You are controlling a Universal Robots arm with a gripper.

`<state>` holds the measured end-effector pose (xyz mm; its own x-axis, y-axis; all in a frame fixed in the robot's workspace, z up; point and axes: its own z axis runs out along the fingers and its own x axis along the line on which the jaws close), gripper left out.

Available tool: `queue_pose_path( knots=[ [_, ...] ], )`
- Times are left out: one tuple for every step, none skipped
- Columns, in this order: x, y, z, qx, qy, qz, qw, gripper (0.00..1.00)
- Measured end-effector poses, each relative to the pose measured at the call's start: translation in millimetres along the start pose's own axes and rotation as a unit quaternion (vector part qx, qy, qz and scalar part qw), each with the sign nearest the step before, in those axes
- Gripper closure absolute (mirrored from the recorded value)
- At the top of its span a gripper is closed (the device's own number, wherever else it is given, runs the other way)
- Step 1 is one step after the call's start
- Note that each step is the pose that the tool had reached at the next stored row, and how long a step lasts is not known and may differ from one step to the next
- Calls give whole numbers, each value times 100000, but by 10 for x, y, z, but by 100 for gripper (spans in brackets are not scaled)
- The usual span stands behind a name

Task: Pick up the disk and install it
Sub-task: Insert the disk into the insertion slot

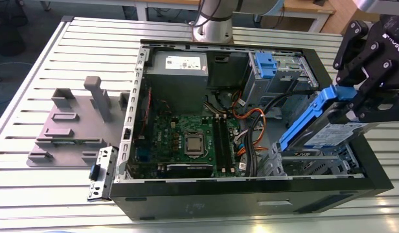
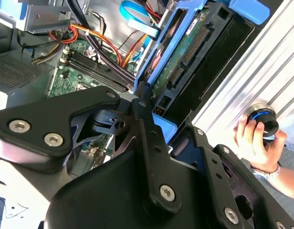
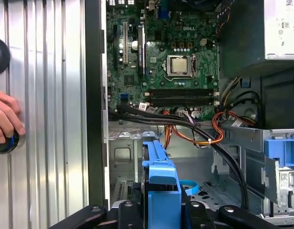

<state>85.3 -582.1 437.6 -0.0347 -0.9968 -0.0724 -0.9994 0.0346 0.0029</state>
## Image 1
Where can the CPU socket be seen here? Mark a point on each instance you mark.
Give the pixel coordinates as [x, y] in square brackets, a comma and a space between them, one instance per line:
[193, 133]

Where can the grey power supply unit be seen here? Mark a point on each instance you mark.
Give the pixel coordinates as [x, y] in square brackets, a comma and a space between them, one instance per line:
[176, 92]

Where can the grey metal drive cage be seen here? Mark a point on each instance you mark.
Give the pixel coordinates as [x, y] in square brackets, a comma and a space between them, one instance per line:
[276, 82]

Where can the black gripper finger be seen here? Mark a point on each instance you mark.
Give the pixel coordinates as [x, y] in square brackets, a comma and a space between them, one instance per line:
[373, 114]
[350, 48]

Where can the silver CPU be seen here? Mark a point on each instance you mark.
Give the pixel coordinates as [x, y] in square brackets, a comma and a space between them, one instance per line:
[193, 145]

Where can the green motherboard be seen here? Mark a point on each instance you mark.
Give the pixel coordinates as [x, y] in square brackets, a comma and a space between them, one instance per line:
[166, 126]

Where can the black RAM slot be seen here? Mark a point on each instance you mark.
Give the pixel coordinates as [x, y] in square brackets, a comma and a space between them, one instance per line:
[218, 143]
[228, 143]

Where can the blue plastic drive latch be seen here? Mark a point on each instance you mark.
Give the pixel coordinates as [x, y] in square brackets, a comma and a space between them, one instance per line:
[265, 65]

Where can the metal card retention bracket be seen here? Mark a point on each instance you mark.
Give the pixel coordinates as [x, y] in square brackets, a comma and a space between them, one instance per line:
[105, 170]

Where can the wooden desk with white frame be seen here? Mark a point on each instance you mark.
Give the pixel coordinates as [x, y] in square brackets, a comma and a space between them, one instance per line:
[310, 11]

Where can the blue expansion slot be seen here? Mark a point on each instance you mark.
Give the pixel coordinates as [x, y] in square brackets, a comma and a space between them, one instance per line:
[142, 154]

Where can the green RAM stick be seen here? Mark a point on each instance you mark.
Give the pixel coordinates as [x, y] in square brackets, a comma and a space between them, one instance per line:
[69, 142]

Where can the black open PC case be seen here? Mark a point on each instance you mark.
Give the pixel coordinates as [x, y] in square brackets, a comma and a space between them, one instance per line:
[218, 201]

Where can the hard disk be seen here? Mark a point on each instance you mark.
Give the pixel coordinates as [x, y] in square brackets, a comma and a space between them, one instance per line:
[332, 136]

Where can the black office chair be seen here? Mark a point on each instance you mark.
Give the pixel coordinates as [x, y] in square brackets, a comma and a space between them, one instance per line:
[8, 41]

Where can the black graphics card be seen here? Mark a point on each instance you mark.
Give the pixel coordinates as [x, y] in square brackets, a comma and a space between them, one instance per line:
[185, 170]

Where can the grey plastic parts rack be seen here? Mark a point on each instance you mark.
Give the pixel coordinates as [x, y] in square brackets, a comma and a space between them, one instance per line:
[82, 126]

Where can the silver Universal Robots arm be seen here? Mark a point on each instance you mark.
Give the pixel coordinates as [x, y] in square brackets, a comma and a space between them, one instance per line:
[214, 31]

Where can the wooden cabinet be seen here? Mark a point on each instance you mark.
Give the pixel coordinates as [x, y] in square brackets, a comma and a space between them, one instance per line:
[340, 17]

